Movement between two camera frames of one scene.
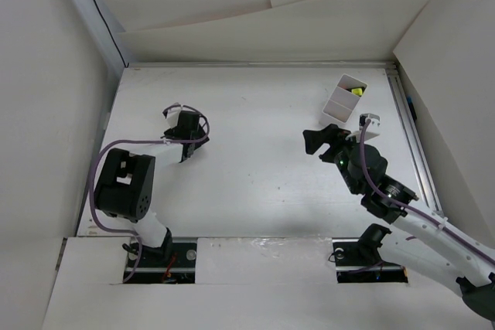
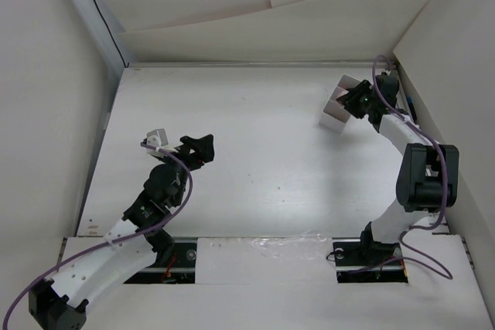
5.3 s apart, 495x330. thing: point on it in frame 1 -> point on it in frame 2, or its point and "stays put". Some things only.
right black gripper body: [342, 160] -> [360, 100]
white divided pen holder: [344, 100] stays put
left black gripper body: [199, 138] -> [189, 160]
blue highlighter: [411, 105] stays put
